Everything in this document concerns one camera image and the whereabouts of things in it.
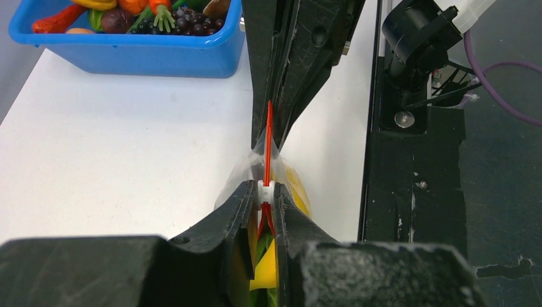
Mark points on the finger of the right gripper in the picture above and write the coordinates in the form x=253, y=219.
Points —
x=312, y=40
x=269, y=38

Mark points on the orange carrot toy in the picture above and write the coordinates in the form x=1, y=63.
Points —
x=163, y=20

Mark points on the clear zip bag orange zipper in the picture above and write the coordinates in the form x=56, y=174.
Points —
x=263, y=165

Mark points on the purple grapes bunch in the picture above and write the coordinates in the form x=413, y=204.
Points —
x=189, y=22

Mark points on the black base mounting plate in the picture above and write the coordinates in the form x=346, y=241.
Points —
x=457, y=169

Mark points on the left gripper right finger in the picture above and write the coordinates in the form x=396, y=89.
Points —
x=314, y=269

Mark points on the red tomato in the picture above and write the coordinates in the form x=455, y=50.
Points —
x=134, y=7

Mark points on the green avocado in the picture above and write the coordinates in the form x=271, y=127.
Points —
x=197, y=5

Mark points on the blue plastic bin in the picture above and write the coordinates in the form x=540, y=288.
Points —
x=215, y=56

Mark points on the dark red fig toy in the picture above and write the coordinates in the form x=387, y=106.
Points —
x=116, y=21

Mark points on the brown mushroom toy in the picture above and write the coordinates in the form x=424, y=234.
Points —
x=217, y=8

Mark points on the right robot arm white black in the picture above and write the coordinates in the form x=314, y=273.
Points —
x=418, y=36

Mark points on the small green leaf toy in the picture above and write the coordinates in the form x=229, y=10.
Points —
x=95, y=20

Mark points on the dark blue grapes bunch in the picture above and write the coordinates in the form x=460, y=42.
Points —
x=145, y=27

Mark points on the green leafy vegetable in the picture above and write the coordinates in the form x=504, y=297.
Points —
x=263, y=288

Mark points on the red chili pepper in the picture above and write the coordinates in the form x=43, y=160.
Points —
x=59, y=22

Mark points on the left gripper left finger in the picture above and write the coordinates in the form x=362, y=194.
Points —
x=210, y=264

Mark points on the yellow banana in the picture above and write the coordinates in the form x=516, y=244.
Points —
x=300, y=199
x=100, y=5

